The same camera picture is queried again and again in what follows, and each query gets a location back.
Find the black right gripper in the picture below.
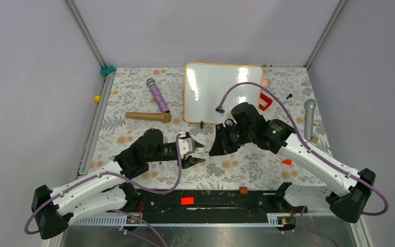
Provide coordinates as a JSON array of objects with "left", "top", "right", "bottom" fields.
[{"left": 209, "top": 121, "right": 255, "bottom": 156}]

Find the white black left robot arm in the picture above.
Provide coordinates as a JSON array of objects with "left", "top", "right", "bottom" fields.
[{"left": 24, "top": 129, "right": 204, "bottom": 240}]

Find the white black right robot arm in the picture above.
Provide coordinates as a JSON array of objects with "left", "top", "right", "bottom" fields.
[{"left": 209, "top": 102, "right": 376, "bottom": 223}]

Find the yellow framed whiteboard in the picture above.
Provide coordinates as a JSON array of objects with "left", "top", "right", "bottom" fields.
[{"left": 183, "top": 62, "right": 263, "bottom": 124}]

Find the golden brown microphone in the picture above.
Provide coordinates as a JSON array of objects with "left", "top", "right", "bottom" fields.
[{"left": 125, "top": 112, "right": 172, "bottom": 123}]

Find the red tape label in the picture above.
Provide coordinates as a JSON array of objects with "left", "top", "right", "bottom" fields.
[{"left": 180, "top": 197, "right": 194, "bottom": 205}]

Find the pink peach cylinder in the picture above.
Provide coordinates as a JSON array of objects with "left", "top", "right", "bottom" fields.
[{"left": 260, "top": 78, "right": 272, "bottom": 88}]

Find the small red triangular block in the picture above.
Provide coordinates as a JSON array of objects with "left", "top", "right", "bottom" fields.
[{"left": 282, "top": 159, "right": 292, "bottom": 166}]

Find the small brown wooden block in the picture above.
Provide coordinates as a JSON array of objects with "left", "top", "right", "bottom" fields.
[{"left": 239, "top": 186, "right": 248, "bottom": 195}]

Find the silver grey microphone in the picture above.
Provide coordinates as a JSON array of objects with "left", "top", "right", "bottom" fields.
[{"left": 304, "top": 99, "right": 316, "bottom": 141}]

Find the small tan wooden cube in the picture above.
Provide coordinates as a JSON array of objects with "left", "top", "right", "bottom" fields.
[{"left": 311, "top": 136, "right": 319, "bottom": 144}]

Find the floral patterned table mat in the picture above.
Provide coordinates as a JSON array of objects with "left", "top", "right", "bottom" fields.
[{"left": 85, "top": 66, "right": 338, "bottom": 191}]

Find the purple glitter microphone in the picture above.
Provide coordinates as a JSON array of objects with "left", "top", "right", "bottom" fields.
[{"left": 146, "top": 78, "right": 170, "bottom": 113}]

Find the teal corner clip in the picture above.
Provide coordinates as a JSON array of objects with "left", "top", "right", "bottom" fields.
[{"left": 100, "top": 65, "right": 116, "bottom": 76}]

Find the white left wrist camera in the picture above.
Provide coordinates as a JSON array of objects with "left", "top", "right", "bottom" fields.
[{"left": 175, "top": 132, "right": 195, "bottom": 157}]

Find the red plastic frame box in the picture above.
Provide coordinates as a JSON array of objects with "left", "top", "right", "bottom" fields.
[{"left": 258, "top": 93, "right": 273, "bottom": 111}]

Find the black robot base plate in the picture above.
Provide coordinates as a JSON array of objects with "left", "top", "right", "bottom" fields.
[{"left": 120, "top": 189, "right": 303, "bottom": 218}]

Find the grey slotted cable duct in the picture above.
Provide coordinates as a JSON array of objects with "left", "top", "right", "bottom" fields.
[{"left": 73, "top": 212, "right": 296, "bottom": 227}]

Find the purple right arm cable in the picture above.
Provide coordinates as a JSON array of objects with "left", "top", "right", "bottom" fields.
[{"left": 215, "top": 81, "right": 390, "bottom": 216}]

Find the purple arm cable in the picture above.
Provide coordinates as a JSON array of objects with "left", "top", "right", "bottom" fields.
[
  {"left": 215, "top": 81, "right": 390, "bottom": 216},
  {"left": 24, "top": 133, "right": 185, "bottom": 236}
]

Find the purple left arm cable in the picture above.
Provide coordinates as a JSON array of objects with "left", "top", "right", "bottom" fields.
[{"left": 24, "top": 133, "right": 185, "bottom": 236}]

